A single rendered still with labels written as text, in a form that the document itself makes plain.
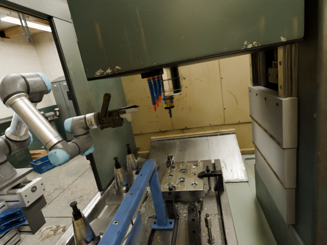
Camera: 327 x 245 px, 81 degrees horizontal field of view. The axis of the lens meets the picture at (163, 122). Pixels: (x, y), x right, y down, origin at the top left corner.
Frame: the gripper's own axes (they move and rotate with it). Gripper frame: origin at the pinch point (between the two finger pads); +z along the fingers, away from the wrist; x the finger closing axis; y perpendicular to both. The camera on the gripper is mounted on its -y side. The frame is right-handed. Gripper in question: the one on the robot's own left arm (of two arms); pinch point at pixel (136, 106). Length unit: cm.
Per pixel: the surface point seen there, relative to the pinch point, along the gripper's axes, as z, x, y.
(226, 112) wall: 77, -87, 37
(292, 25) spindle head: 48, 42, -18
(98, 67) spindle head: -6.6, 27.1, -19.2
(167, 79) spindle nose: 16.7, 7.6, -10.1
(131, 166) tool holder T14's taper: -5.1, 26.0, 18.2
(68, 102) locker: -229, -464, 12
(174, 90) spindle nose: 19.0, 7.0, -4.5
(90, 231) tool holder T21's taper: -12, 56, 17
